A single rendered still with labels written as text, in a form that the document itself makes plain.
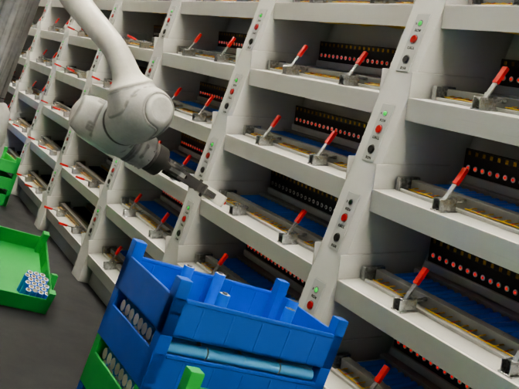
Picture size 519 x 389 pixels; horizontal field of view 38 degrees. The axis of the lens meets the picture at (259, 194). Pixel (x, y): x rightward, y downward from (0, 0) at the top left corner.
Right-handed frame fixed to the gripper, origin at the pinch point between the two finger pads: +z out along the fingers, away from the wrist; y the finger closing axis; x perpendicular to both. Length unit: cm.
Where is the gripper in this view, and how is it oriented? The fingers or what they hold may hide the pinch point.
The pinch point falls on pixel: (212, 194)
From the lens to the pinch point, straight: 193.3
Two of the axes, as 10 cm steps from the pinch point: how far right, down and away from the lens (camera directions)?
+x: 5.3, -8.5, 0.6
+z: 7.2, 4.8, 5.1
